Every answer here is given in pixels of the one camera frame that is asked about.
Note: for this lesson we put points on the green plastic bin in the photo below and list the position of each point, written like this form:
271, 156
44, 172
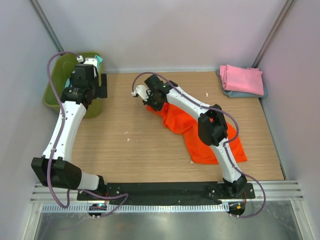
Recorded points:
60, 73

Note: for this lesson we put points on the orange t shirt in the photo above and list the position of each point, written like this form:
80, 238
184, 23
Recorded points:
181, 123

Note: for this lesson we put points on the pink folded t shirt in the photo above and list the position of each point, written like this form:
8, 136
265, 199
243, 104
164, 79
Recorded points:
245, 80

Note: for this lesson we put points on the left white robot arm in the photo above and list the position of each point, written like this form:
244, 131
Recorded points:
56, 161

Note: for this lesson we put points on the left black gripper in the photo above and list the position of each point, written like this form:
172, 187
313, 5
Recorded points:
101, 91

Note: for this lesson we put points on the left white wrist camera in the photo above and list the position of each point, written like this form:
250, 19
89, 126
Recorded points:
94, 61

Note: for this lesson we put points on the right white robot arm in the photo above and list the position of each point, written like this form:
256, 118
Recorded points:
211, 124

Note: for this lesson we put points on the grey folded t shirt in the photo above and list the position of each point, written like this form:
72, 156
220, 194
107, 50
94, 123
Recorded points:
239, 94

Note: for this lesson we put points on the teal t shirt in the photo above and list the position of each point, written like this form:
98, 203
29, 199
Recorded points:
85, 73

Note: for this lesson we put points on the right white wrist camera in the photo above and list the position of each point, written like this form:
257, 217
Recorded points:
140, 91

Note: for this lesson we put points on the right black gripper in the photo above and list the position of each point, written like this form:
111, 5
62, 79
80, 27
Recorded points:
158, 107

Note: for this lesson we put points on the white slotted cable duct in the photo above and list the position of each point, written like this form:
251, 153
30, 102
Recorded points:
100, 208

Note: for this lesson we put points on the aluminium frame rail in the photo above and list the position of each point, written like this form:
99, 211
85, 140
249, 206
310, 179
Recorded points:
266, 190

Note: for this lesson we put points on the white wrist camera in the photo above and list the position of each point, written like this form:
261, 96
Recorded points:
94, 61
140, 91

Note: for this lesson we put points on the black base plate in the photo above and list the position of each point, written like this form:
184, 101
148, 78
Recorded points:
175, 193

